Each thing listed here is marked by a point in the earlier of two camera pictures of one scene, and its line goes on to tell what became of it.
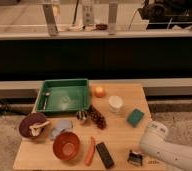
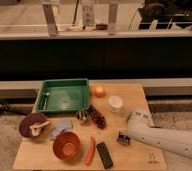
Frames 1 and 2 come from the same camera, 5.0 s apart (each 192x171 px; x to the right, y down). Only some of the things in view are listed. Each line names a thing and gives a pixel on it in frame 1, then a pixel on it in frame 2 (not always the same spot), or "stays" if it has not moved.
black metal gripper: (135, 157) → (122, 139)
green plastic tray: (65, 95) stays
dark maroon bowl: (33, 119) stays
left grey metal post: (50, 19) stays
